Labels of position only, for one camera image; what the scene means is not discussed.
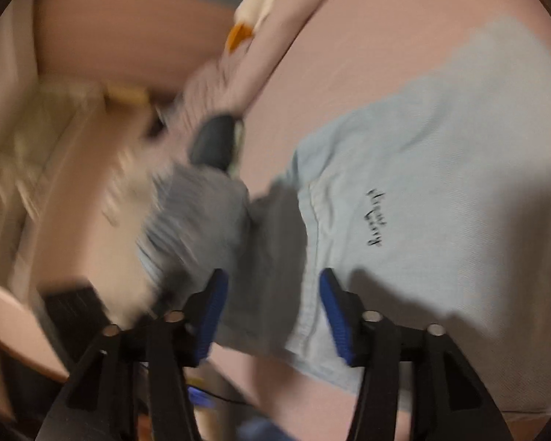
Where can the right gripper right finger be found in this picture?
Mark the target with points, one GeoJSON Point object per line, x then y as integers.
{"type": "Point", "coordinates": [365, 339]}

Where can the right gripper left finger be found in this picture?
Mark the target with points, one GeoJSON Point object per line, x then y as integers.
{"type": "Point", "coordinates": [178, 340]}

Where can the light blue strawberry pants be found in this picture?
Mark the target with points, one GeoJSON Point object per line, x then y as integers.
{"type": "Point", "coordinates": [433, 205]}

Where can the folded mint green garment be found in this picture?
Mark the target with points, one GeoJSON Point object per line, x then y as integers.
{"type": "Point", "coordinates": [238, 146]}

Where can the folded dark denim jeans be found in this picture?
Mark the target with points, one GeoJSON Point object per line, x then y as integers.
{"type": "Point", "coordinates": [214, 145]}

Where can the lilac quilted duvet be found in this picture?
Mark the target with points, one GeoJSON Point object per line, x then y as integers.
{"type": "Point", "coordinates": [231, 83]}

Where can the pink window curtain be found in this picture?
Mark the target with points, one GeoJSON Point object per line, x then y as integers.
{"type": "Point", "coordinates": [155, 44]}

